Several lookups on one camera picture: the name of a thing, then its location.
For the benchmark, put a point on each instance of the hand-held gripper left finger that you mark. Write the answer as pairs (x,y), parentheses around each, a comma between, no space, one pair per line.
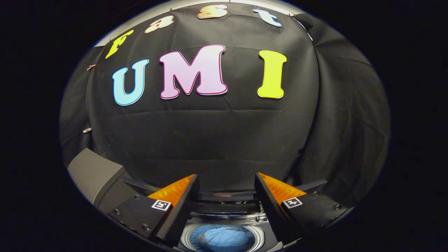
(180,210)

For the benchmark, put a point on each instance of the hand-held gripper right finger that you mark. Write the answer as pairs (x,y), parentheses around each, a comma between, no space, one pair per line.
(271,210)

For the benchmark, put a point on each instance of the grey washing machine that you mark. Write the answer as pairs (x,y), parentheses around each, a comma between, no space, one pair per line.
(259,232)

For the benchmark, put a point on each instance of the dark glass washing machine lid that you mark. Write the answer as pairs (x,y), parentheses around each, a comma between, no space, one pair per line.
(227,201)

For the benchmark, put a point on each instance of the light blue polo shirt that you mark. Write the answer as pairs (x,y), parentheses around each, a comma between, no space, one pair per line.
(225,238)

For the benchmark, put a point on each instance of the copper cloth clip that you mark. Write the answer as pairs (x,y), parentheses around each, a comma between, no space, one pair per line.
(91,67)

